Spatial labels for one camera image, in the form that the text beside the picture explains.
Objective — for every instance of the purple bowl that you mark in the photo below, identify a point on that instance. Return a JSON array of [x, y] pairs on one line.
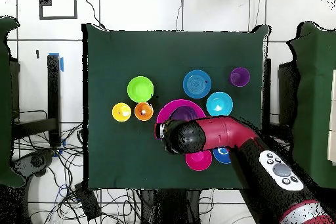
[[183, 113]]

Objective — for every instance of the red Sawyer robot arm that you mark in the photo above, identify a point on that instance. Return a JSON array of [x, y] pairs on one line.
[[225, 134]]

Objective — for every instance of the large pink bowl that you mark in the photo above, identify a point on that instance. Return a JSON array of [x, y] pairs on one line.
[[164, 115]]

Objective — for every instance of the orange cup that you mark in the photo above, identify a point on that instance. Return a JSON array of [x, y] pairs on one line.
[[140, 107]]

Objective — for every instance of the green bowl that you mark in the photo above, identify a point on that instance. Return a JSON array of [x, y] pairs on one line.
[[140, 89]]

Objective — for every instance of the blue ringed flat-bottom bowl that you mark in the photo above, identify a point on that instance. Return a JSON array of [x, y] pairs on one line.
[[197, 84]]

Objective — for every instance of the yellow cup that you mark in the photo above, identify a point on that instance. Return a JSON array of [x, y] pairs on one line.
[[118, 109]]

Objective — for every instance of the cyan bowl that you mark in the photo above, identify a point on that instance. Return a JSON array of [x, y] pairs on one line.
[[219, 101]]

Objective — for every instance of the small red-pink bowl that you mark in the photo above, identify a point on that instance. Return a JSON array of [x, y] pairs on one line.
[[198, 161]]

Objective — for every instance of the dark blue bowl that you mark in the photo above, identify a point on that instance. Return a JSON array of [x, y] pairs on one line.
[[221, 156]]

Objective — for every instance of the purple cup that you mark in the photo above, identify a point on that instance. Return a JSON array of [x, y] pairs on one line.
[[240, 76]]

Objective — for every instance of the black stand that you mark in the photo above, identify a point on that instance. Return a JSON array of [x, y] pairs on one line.
[[53, 90], [267, 90]]

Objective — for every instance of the blue tape piece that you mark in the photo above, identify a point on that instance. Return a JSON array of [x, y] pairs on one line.
[[61, 64]]

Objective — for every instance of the black box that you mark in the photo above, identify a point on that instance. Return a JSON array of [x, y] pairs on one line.
[[89, 203]]

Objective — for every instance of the grey chair base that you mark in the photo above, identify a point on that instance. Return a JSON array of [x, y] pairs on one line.
[[36, 161]]

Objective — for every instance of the dark green side tablecloth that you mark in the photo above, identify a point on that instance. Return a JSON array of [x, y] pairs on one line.
[[315, 103], [5, 103]]

